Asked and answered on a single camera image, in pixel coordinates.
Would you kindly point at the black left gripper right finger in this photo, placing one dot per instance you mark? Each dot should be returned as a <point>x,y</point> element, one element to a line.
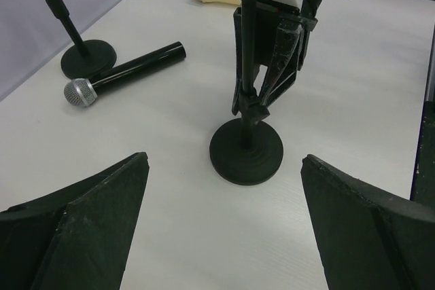
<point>367,238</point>

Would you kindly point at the black microphone silver grille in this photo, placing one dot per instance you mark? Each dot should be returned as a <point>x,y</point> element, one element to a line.
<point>82,92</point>

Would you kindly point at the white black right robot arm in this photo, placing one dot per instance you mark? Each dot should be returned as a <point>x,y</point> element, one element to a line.
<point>272,38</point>

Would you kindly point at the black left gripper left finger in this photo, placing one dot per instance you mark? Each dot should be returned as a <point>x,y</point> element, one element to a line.
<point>78,237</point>

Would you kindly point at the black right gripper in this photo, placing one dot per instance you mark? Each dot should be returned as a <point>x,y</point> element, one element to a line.
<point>287,57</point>

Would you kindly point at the black microphone stand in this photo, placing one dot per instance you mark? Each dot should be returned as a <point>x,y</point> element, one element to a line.
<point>84,58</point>
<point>247,151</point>

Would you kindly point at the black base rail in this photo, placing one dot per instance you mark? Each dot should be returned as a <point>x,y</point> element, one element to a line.
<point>422,189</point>

